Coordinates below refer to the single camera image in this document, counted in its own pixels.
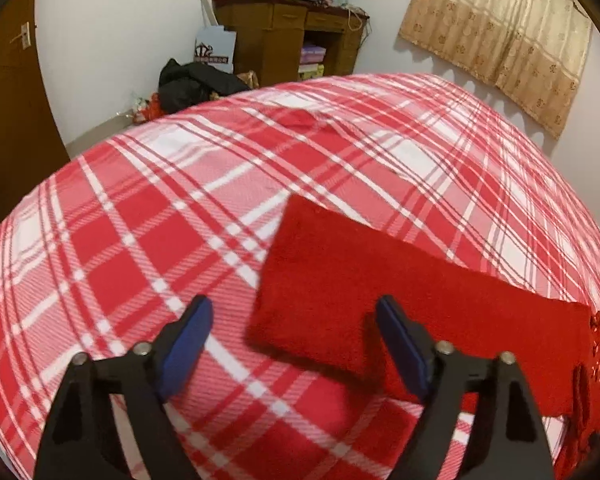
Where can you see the red knitted embroidered sweater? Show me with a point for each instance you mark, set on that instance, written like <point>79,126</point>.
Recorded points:
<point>324,273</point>

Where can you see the purple storage box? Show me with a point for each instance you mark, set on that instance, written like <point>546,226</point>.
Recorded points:
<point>311,54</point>

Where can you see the brown wooden door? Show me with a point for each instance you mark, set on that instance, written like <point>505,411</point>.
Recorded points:
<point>31,148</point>

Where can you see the beige window curtain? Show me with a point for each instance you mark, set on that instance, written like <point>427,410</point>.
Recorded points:
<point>534,51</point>

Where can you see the dark wooden desk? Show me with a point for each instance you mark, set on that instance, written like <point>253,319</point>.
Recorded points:
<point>270,36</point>

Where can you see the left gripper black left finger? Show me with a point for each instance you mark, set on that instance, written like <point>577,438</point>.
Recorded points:
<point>80,438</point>

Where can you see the white blue paper bag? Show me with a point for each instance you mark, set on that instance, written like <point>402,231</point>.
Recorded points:
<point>215,46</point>

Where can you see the black clothes pile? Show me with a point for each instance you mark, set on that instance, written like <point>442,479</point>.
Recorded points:
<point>183,86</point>

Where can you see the red white plaid bedsheet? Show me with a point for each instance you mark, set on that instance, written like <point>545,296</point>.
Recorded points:
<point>113,246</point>

